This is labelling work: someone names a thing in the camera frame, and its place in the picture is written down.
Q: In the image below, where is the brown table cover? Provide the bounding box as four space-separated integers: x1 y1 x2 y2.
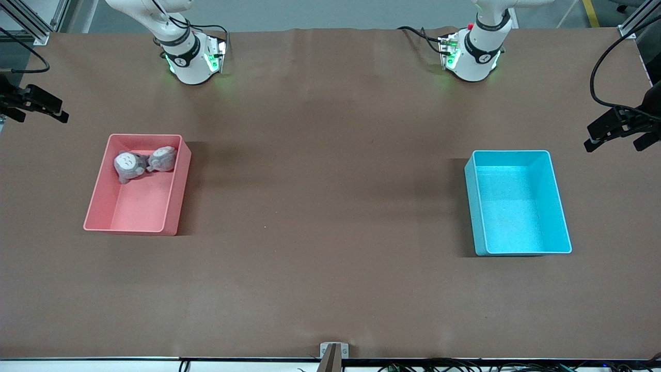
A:
0 26 661 361

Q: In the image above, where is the aluminium frame profile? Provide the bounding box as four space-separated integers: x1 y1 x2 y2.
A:
617 0 661 40
0 0 70 46

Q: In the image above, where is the black arm base cable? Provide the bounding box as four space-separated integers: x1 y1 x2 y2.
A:
397 26 446 55
178 23 231 52

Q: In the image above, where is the metal camera post bracket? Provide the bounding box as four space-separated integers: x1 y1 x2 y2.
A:
319 342 350 372

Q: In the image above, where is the black cable bundle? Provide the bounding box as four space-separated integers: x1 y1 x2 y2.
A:
376 354 661 372

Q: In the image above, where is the grey plush toy white belly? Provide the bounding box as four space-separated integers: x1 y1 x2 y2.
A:
146 146 178 173
114 151 150 185

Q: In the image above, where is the blue plastic box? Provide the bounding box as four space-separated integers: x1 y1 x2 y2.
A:
464 150 573 257

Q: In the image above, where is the pink plastic box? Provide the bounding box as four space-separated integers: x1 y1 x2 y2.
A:
83 134 192 237

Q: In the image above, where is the arm base connector plate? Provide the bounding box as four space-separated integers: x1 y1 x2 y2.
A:
204 35 228 74
438 32 461 71

